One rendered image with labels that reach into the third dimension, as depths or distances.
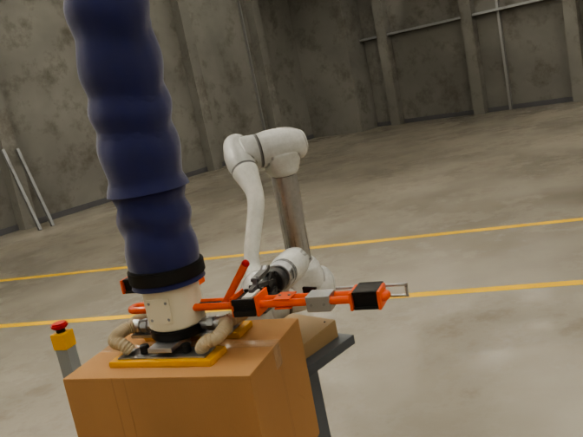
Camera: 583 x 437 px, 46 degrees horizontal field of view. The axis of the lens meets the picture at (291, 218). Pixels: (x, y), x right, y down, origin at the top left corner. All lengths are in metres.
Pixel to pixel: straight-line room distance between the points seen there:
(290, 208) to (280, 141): 0.27
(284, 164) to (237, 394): 1.04
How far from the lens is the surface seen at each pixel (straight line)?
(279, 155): 2.59
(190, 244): 1.99
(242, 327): 2.12
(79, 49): 1.97
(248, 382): 1.84
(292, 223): 2.69
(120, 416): 2.10
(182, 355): 2.00
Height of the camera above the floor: 1.82
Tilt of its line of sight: 11 degrees down
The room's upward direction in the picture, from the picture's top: 11 degrees counter-clockwise
